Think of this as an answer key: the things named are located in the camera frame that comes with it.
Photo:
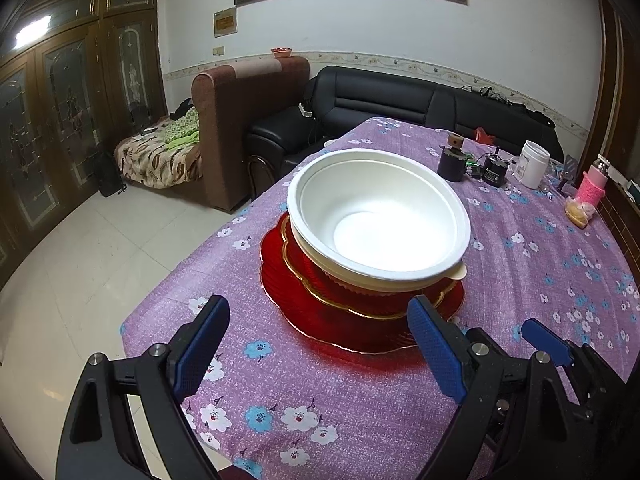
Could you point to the bagged bread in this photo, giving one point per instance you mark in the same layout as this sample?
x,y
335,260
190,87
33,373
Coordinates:
x,y
580,212

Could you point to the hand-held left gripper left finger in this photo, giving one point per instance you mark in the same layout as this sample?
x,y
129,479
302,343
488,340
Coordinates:
x,y
200,350

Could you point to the gold wall plaque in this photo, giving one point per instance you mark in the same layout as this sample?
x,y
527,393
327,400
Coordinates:
x,y
224,21

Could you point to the large red glass plate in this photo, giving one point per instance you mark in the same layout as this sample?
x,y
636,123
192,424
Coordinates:
x,y
310,320

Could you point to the red scalloped glass bowl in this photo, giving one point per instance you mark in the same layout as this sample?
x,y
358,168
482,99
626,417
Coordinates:
x,y
380,305

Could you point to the purple floral tablecloth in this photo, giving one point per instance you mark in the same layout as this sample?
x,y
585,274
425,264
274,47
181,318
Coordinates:
x,y
350,400

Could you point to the purple plastic clip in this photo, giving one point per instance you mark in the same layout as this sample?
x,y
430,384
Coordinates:
x,y
567,172

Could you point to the leaf patterned blanket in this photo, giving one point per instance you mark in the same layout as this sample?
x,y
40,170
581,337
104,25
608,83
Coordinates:
x,y
150,160

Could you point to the cream plastic bowl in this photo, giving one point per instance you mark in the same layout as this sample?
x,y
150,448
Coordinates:
x,y
457,273

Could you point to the small black motor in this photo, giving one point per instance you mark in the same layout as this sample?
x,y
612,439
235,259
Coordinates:
x,y
494,172

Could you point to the wooden glass door cabinet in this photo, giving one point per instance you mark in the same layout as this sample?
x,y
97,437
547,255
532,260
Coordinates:
x,y
65,110

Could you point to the green cloth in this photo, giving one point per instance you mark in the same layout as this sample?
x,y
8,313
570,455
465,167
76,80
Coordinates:
x,y
185,127

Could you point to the brown fabric sofa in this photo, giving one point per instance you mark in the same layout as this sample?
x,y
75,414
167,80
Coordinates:
x,y
235,130

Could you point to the dark cylindrical motor with gear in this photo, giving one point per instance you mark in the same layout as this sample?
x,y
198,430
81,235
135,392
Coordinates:
x,y
452,167

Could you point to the black leather sofa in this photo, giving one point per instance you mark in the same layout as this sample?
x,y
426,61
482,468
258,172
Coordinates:
x,y
380,95

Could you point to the black floor bag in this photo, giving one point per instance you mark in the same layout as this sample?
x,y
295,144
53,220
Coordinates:
x,y
109,175

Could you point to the red plastic bag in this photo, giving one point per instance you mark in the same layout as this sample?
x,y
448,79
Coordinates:
x,y
484,135

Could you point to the white foam bowl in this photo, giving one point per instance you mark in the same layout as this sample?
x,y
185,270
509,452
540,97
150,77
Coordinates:
x,y
380,230

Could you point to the brown sponge block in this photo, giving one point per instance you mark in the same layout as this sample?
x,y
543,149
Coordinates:
x,y
455,139

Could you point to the pink sleeved bottle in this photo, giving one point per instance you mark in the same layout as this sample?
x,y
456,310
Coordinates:
x,y
591,185

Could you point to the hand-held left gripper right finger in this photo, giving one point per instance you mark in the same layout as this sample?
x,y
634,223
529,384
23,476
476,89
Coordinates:
x,y
437,350

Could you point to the wooden door frame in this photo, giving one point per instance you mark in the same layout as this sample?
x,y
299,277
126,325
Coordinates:
x,y
610,60

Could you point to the small red dish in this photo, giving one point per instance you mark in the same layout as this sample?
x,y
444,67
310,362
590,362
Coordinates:
x,y
281,52

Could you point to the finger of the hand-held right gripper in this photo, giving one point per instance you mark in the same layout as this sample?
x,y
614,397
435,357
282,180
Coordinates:
x,y
545,342

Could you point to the white plastic jar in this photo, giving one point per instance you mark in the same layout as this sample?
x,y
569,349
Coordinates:
x,y
531,165

